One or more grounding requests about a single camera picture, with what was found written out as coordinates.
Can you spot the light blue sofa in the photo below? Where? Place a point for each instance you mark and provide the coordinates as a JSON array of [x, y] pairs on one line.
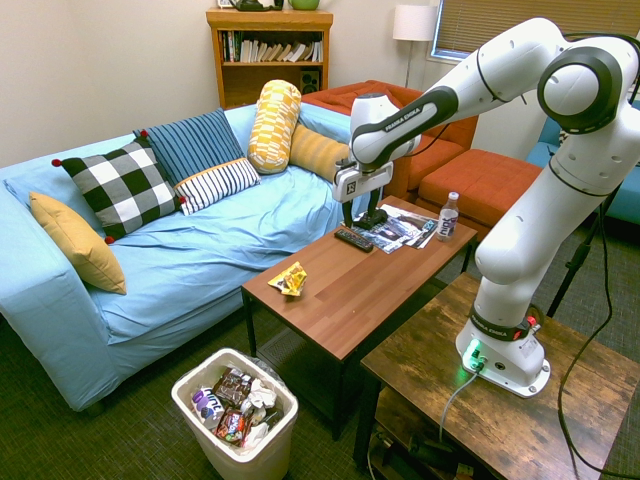
[[200, 260]]

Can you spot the blue striped pillow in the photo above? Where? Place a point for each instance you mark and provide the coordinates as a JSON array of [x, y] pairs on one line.
[[192, 142]]

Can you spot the black TV remote control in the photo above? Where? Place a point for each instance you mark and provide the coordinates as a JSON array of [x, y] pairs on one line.
[[354, 240]]

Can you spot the brown candy wrapper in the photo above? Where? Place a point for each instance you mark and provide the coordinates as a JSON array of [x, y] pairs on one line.
[[231, 387]]

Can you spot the green bowl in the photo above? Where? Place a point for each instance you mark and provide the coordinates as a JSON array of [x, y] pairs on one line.
[[304, 4]]

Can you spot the black game controller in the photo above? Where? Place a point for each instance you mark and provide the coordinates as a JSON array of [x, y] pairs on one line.
[[372, 219]]

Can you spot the wooden bookshelf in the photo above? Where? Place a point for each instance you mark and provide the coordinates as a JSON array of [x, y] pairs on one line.
[[270, 20]]

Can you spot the yellow white patterned bolster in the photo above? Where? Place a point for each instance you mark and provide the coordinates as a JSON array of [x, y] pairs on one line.
[[274, 125]]

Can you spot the orange yellow striped pillow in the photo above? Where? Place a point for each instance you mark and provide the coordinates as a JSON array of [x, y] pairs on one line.
[[315, 152]]

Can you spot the teal chair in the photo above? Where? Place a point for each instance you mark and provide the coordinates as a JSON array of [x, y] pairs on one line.
[[627, 200]]

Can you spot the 425 Business magazine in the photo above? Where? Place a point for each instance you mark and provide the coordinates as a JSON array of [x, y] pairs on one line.
[[424, 227]]

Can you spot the reddish wood coffee table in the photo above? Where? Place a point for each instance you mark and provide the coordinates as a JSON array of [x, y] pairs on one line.
[[350, 295]]

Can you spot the white shade floor lamp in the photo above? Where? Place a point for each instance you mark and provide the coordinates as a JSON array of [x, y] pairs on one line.
[[415, 22]]

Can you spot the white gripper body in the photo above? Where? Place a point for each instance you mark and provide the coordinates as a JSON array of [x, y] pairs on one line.
[[362, 181]]

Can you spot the black white checkered pillow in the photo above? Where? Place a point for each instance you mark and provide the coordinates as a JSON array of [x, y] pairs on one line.
[[122, 187]]

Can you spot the row of leaning books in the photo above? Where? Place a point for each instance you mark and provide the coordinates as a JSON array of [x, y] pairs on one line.
[[280, 51]]

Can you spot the black white shelf ornament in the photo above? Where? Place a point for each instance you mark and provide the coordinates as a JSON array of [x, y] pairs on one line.
[[255, 5]]

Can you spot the discarded hint bottle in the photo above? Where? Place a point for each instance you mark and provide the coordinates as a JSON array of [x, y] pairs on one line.
[[207, 407]]

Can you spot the clear hint water bottle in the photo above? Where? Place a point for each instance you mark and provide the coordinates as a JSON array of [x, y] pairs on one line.
[[448, 222]]

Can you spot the black floor vent grille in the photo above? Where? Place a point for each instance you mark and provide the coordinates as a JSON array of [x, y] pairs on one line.
[[277, 350]]

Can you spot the rustic dark wood table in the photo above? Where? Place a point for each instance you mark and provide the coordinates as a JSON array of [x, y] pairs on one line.
[[500, 430]]

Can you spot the yellow chip bag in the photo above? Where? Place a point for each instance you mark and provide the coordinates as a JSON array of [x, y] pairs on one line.
[[289, 280]]

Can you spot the red purple snack wrapper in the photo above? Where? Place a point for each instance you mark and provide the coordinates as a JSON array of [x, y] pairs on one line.
[[232, 427]]

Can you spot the black tripod stand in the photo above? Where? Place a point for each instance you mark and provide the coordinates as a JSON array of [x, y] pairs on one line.
[[575, 260]]

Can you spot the orange ottoman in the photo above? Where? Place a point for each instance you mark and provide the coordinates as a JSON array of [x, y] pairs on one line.
[[480, 175]]

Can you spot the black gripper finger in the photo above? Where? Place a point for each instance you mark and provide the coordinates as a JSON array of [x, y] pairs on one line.
[[374, 202], [348, 212]]

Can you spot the plain mustard yellow pillow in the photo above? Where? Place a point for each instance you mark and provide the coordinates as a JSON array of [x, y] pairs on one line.
[[80, 245]]

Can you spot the crumpled white paper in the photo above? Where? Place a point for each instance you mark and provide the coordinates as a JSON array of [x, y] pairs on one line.
[[261, 395]]

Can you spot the white plastic trash bin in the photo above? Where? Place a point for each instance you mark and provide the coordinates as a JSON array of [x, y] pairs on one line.
[[260, 457]]

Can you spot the white navy striped pillow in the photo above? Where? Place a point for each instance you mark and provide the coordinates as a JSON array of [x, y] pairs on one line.
[[217, 184]]

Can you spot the orange armchair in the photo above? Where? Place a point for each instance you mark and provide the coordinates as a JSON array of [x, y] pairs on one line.
[[450, 135]]

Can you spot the window blinds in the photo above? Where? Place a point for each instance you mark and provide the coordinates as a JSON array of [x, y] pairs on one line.
[[500, 20]]

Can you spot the dark cover magazine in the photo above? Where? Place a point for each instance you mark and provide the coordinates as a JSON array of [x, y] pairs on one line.
[[392, 235]]

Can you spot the black power brick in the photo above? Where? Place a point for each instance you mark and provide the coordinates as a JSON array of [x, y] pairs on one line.
[[430, 447]]

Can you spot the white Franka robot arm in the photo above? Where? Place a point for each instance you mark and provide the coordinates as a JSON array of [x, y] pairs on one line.
[[525, 225]]

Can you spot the small black speaker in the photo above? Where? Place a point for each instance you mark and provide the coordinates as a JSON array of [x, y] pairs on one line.
[[310, 81]]

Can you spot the white edged magazine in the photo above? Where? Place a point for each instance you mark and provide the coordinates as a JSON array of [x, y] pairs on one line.
[[431, 239]]

